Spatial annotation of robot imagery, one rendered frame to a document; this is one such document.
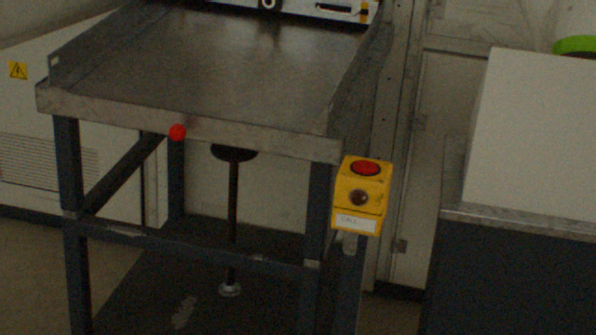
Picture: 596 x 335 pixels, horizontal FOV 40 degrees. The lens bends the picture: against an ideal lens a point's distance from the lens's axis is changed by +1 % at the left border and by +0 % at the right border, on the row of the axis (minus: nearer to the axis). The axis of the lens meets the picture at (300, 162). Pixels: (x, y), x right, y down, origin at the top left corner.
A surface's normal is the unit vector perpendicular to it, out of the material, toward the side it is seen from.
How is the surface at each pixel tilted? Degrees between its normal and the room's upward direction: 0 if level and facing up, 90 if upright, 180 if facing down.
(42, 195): 90
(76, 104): 90
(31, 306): 0
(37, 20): 90
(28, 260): 0
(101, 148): 90
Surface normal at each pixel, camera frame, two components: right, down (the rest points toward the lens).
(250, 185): -0.24, 0.45
